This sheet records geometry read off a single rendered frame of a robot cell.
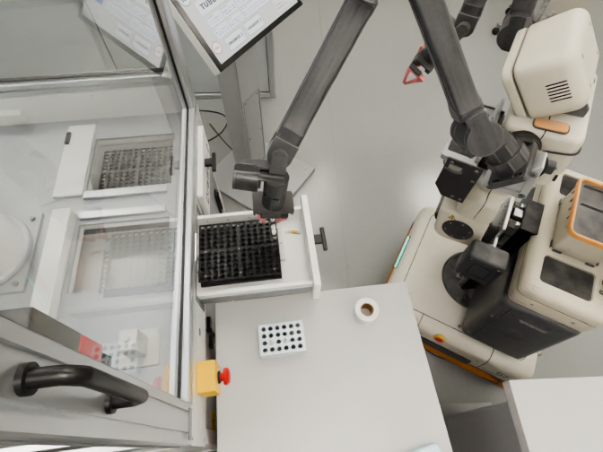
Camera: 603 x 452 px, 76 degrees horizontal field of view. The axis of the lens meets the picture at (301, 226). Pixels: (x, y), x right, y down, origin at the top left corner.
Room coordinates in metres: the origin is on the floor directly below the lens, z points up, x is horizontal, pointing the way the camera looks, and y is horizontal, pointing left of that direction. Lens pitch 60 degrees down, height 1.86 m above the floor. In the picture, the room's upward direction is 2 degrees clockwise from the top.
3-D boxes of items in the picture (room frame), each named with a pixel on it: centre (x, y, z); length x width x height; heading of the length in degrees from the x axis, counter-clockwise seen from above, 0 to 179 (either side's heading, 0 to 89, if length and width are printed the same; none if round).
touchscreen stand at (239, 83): (1.43, 0.26, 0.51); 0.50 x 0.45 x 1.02; 58
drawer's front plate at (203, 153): (0.78, 0.32, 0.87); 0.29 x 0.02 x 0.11; 9
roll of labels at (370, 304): (0.35, -0.19, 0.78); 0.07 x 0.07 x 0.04
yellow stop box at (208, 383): (0.15, 0.21, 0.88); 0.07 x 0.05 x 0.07; 9
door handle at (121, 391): (0.05, 0.19, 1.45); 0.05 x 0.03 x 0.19; 99
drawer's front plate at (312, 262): (0.52, -0.03, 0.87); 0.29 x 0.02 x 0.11; 9
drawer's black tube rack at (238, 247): (0.49, 0.17, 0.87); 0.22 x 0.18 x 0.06; 99
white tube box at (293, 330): (0.27, 0.04, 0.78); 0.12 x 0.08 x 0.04; 99
